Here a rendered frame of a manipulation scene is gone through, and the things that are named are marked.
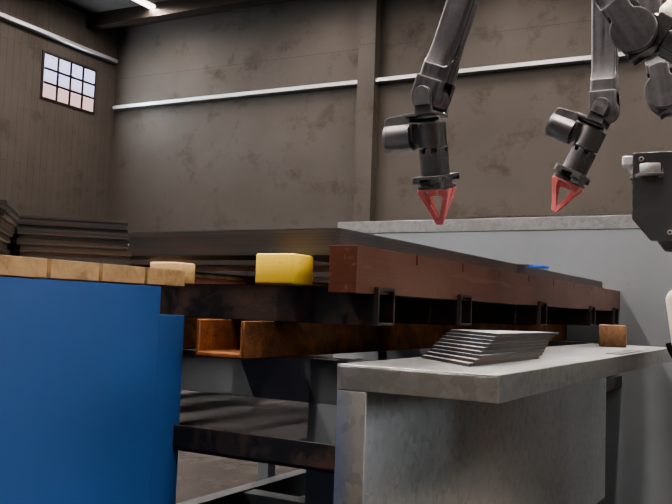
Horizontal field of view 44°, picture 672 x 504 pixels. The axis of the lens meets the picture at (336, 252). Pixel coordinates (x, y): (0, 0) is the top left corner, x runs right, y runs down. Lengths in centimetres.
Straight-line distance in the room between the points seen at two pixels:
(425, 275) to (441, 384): 31
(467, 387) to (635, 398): 167
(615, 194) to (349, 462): 1130
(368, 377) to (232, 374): 31
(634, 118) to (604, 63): 1038
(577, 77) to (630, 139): 120
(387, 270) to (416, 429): 21
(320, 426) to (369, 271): 23
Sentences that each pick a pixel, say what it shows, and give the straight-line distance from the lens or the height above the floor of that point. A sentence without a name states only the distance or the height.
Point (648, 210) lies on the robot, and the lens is 159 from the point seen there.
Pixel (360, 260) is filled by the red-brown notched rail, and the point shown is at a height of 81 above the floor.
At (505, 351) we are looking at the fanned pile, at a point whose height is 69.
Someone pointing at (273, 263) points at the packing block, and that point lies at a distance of 108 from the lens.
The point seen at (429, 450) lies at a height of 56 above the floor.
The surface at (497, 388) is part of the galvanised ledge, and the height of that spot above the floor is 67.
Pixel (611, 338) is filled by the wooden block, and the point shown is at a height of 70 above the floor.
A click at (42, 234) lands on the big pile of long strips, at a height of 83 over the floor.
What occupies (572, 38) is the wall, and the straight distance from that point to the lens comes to 1283.
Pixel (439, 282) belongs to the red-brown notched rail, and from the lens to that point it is 127.
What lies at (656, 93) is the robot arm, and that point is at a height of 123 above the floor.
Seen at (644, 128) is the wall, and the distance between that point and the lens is 1231.
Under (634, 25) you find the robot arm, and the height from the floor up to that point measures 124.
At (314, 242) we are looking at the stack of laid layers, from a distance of 110.
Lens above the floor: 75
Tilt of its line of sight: 4 degrees up
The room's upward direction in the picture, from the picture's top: 2 degrees clockwise
